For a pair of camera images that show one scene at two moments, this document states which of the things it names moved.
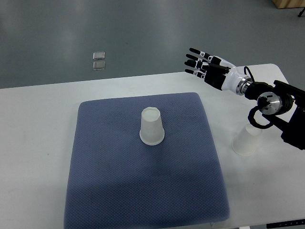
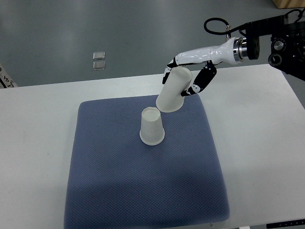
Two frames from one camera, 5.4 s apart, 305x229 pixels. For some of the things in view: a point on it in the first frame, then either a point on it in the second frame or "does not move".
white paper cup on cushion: x=152 y=132 does not move
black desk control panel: x=297 y=222 does not move
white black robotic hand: x=218 y=72 -> x=223 y=53
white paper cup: x=244 y=143 -> x=169 y=98
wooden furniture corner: x=289 y=4 does not move
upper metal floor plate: x=99 y=55 does not move
